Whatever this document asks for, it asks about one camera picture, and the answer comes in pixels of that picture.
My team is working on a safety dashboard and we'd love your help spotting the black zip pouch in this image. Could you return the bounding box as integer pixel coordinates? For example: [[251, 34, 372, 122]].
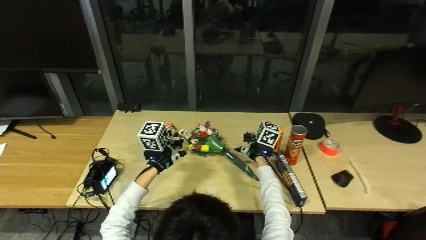
[[290, 112, 330, 141]]

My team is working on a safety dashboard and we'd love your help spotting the thin black monitor cable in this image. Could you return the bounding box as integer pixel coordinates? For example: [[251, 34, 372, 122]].
[[33, 119, 58, 140]]

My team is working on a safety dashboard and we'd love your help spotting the artificial flower bouquet green wrap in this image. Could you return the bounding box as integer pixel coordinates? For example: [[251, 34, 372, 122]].
[[178, 120, 260, 182]]

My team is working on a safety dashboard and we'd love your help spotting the small black box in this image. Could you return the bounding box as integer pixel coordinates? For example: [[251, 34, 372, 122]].
[[115, 102, 142, 114]]

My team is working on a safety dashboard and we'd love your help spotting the black power strip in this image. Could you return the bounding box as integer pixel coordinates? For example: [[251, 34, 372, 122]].
[[17, 208, 49, 215]]

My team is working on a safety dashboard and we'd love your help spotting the dark monitor screen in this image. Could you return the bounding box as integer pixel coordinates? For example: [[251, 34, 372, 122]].
[[0, 67, 99, 121]]

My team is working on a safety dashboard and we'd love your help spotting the black monitor stand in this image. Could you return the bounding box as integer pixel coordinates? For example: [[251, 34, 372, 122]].
[[6, 119, 39, 140]]

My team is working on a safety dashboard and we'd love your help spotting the orange chips can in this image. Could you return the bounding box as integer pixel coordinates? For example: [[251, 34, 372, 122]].
[[283, 124, 308, 167]]

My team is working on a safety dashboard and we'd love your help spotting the white paper sheet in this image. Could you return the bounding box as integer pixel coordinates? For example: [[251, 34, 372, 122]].
[[0, 119, 13, 136]]

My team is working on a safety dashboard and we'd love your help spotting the black device with lit screen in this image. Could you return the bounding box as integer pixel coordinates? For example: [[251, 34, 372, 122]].
[[82, 158, 119, 196]]

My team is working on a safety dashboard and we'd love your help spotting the white marker cube on right glove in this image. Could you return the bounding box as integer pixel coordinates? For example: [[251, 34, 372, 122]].
[[255, 121, 283, 150]]

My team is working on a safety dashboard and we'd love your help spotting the person's right hand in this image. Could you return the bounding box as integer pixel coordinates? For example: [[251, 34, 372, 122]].
[[234, 132, 275, 162]]

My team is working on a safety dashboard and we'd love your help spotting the red tape roll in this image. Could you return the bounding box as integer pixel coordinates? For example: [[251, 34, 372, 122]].
[[318, 138, 342, 157]]

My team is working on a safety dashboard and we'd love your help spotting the black cable bundle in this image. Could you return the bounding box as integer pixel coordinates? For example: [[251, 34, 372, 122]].
[[75, 147, 125, 209]]

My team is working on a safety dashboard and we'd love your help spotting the red and black chair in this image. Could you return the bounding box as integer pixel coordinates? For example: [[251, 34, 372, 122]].
[[371, 205, 426, 240]]

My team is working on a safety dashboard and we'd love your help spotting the long black keyboard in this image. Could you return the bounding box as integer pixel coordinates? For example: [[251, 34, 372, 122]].
[[268, 154, 308, 208]]

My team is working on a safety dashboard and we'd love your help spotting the black round base red stand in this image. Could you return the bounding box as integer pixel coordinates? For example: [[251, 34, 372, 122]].
[[371, 104, 423, 145]]

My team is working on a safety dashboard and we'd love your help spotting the white marker cube on glove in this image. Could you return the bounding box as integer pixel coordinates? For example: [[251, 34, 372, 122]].
[[255, 121, 283, 150], [135, 120, 173, 152]]

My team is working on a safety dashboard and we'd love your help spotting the thin wooden stick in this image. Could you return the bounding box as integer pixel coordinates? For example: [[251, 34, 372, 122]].
[[342, 149, 371, 195]]

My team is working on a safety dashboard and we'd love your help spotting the white marker cube on left glove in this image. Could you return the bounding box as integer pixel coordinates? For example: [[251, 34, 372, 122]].
[[135, 120, 173, 152]]

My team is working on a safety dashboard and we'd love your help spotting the black computer mouse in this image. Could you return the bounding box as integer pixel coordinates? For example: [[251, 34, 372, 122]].
[[330, 169, 355, 188]]

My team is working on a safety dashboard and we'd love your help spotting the person's left hand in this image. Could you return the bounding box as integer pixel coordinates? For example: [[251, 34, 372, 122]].
[[142, 129, 187, 173]]

